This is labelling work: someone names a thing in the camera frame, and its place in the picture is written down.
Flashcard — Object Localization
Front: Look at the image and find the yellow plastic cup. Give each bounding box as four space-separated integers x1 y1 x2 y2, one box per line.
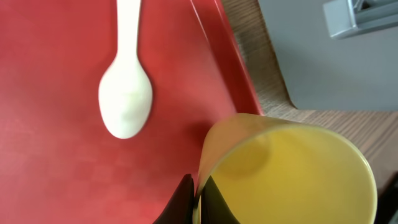
193 113 377 223

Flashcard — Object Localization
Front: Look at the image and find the red serving tray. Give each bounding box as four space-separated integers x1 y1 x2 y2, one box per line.
1 0 262 223

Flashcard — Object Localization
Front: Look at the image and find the grey dishwasher rack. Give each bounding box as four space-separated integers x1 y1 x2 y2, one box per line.
259 0 397 111

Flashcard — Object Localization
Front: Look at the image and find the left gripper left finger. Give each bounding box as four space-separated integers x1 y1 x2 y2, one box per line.
154 174 195 224

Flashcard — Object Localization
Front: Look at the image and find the white plastic spoon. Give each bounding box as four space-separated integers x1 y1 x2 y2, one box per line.
98 0 153 139

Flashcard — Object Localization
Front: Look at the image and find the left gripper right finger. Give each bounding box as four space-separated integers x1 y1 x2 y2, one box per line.
201 176 240 224

